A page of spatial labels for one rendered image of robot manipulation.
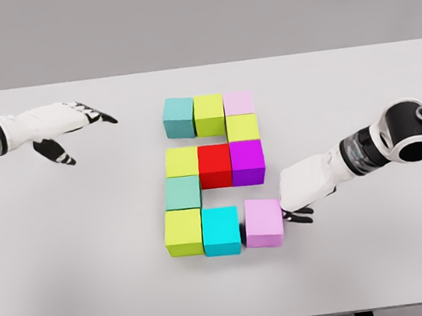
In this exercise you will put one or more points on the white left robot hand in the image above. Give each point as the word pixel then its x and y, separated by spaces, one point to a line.
pixel 54 121

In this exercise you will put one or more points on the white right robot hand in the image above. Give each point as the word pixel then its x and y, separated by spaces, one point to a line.
pixel 298 182

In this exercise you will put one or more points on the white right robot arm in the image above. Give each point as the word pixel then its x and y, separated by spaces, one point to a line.
pixel 393 139

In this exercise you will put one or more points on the purple cube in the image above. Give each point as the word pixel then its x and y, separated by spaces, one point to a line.
pixel 247 162

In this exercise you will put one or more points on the yellow-green cube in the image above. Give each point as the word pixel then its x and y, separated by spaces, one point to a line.
pixel 182 232
pixel 181 162
pixel 242 128
pixel 209 115

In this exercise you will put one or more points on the red cube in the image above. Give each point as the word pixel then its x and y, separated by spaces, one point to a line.
pixel 214 166

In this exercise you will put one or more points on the cyan cube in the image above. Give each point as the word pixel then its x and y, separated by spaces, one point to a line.
pixel 221 231

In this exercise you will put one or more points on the pale pink cube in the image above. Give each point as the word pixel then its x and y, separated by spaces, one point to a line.
pixel 238 103

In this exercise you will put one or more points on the mint green cube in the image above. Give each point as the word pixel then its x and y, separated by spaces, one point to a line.
pixel 182 193

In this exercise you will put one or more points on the teal cube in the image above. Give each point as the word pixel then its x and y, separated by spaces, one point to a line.
pixel 178 118

